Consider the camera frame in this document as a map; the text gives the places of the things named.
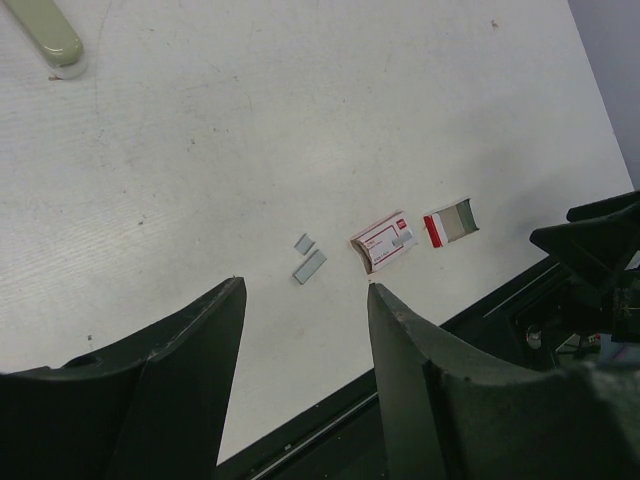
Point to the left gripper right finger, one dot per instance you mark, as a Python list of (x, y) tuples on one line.
[(452, 411)]

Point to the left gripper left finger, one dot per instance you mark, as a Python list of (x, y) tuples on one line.
[(149, 406)]

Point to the red white staple box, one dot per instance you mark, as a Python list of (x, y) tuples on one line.
[(384, 241)]

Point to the olive green stapler cover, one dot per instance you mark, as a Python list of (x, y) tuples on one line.
[(51, 34)]

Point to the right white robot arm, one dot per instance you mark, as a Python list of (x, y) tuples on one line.
[(596, 245)]

